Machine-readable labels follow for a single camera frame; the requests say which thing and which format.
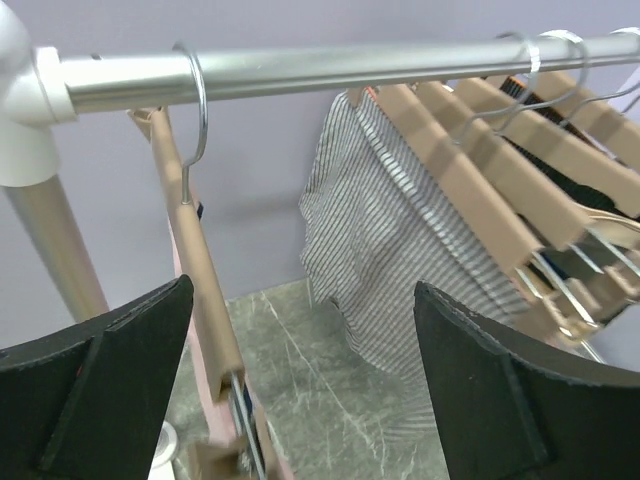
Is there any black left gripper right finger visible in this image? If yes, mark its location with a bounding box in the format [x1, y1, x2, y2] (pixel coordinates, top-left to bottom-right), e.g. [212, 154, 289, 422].
[414, 282, 639, 480]

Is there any beige clip hanger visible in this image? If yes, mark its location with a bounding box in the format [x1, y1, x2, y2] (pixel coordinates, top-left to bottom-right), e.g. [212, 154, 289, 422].
[129, 43, 282, 479]

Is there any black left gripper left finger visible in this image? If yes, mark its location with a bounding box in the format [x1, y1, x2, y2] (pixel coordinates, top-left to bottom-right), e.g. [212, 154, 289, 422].
[1, 275, 194, 479]

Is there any white metal clothes rack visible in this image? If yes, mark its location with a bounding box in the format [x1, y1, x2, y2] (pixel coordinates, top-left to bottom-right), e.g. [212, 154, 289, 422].
[0, 0, 640, 480]

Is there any black dotted hanging underwear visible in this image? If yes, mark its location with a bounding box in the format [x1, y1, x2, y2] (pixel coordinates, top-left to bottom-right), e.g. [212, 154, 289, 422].
[497, 74, 566, 121]

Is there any grey striped hanging underwear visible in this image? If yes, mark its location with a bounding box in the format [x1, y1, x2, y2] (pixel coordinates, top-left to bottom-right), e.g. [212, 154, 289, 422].
[299, 94, 527, 379]

